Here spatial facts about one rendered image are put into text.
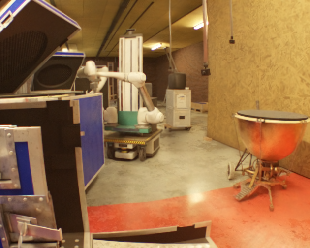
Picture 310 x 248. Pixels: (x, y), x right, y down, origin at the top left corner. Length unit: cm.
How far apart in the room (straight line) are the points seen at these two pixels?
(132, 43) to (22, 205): 323
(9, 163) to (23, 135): 6
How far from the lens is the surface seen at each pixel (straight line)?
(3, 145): 46
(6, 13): 196
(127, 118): 347
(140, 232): 156
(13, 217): 50
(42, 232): 47
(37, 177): 44
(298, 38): 319
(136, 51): 347
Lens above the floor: 102
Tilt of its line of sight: 9 degrees down
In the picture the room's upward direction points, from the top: straight up
